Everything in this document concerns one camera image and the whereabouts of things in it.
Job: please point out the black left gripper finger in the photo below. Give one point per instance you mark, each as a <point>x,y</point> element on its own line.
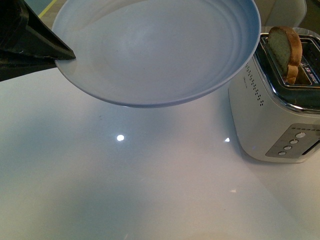
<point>27,45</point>

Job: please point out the light blue plate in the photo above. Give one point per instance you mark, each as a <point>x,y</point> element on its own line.
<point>155,53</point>

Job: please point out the bread slice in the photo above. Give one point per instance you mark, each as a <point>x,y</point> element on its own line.
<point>286,46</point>

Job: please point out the white chrome toaster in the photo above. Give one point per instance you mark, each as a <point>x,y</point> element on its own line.
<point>276,121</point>

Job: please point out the beige chair right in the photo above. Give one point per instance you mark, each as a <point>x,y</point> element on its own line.
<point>289,13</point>

